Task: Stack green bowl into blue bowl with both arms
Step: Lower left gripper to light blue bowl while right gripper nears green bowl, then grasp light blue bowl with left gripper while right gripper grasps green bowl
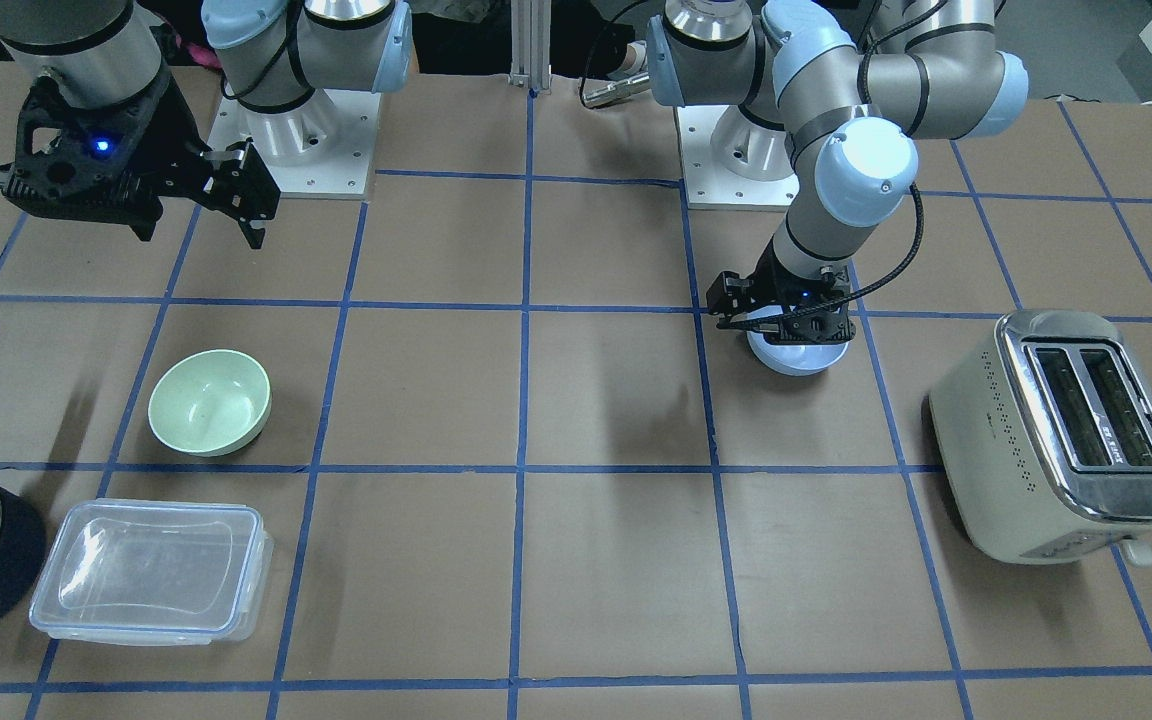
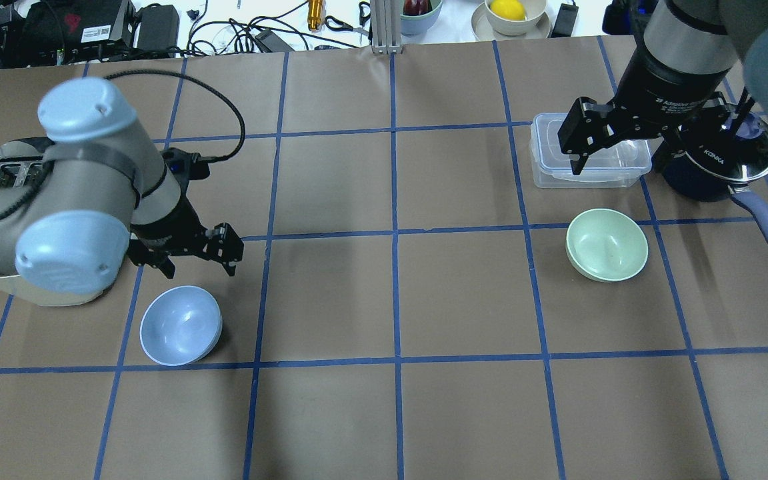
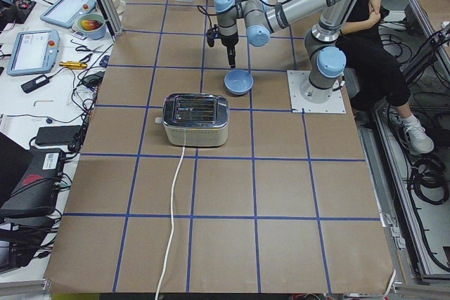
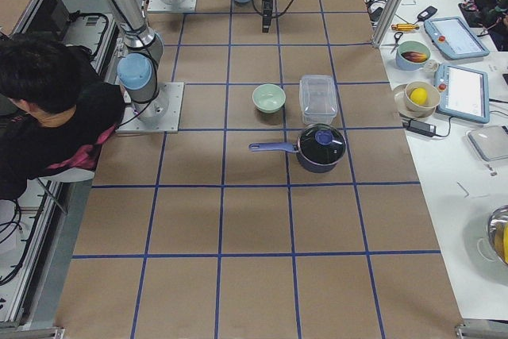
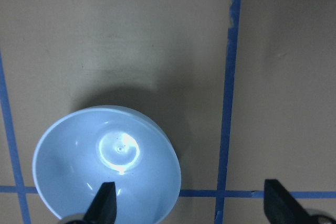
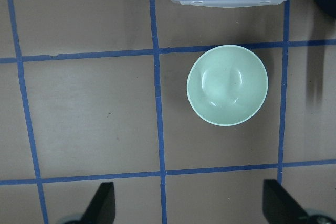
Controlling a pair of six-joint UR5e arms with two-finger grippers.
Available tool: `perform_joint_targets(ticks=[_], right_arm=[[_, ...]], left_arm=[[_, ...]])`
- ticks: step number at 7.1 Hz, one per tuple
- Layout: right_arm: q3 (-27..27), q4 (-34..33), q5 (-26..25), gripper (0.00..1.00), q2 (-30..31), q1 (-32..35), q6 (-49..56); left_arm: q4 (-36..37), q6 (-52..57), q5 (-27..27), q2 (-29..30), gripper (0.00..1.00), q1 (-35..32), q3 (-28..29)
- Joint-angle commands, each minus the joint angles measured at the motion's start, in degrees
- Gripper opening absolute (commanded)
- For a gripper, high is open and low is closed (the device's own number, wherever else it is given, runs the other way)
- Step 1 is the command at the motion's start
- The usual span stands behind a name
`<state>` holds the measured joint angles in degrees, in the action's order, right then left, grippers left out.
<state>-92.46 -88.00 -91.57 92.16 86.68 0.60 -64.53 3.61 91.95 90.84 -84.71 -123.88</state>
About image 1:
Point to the aluminium frame post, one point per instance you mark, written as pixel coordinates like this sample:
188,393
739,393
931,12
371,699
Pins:
529,27

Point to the clear plastic food container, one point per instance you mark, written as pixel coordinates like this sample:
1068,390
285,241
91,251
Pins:
154,573

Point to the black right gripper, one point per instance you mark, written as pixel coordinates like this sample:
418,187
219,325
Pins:
173,128

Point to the blue bowl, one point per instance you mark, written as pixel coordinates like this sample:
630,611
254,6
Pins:
795,359

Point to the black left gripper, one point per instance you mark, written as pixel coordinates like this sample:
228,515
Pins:
769,283

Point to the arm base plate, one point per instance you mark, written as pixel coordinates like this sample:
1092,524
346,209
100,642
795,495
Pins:
759,157
322,150

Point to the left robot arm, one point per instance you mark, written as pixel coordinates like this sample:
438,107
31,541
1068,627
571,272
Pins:
931,69

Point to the cream and chrome toaster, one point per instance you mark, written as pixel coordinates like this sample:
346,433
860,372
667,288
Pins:
1045,433

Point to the metal cylindrical connector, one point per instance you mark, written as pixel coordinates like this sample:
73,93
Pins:
616,91

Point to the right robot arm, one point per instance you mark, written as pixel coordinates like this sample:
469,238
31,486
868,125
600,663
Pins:
274,54

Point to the green bowl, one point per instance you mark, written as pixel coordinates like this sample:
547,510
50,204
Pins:
211,404

